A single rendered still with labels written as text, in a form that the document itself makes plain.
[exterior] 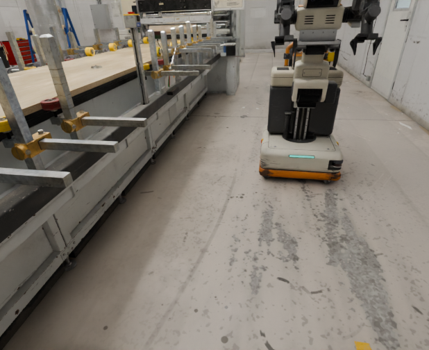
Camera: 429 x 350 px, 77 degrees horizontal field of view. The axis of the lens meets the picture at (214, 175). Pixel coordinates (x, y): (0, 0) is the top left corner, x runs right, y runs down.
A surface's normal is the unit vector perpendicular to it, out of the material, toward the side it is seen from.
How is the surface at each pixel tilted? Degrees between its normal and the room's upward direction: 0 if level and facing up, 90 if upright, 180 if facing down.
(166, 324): 0
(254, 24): 90
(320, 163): 90
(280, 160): 90
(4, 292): 90
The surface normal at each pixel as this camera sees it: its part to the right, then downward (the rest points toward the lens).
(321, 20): -0.18, 0.62
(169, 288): -0.04, -0.87
